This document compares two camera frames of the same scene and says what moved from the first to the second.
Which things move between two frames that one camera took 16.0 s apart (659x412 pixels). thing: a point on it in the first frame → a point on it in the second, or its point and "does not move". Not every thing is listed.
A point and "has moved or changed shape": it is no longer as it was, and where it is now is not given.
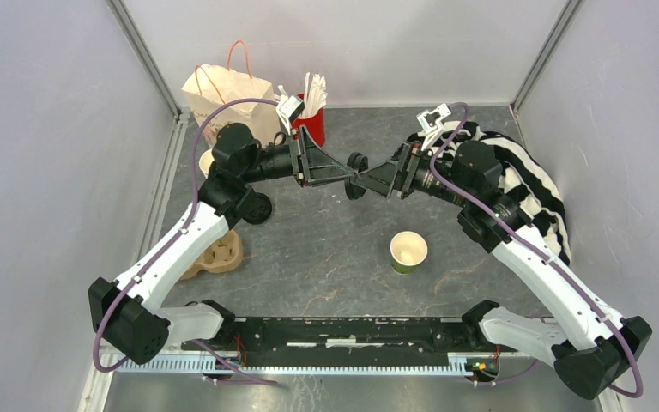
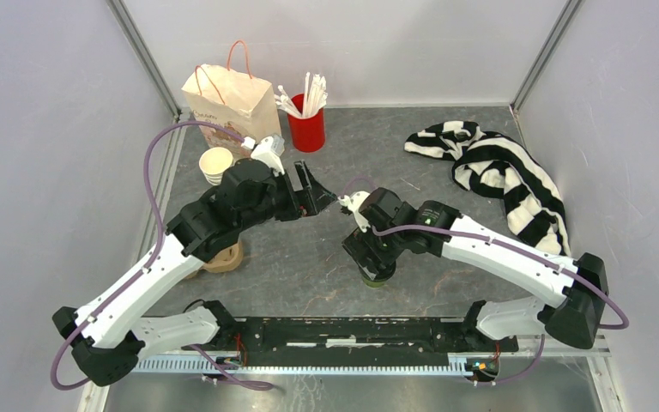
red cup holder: x=315 y=126 does not move
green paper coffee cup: x=408 y=250 has moved or changed shape
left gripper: x=317 y=166 → x=309 y=201
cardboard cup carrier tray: x=225 y=255 does not move
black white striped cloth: x=522 y=178 does not move
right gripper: x=398 y=173 → x=358 y=243
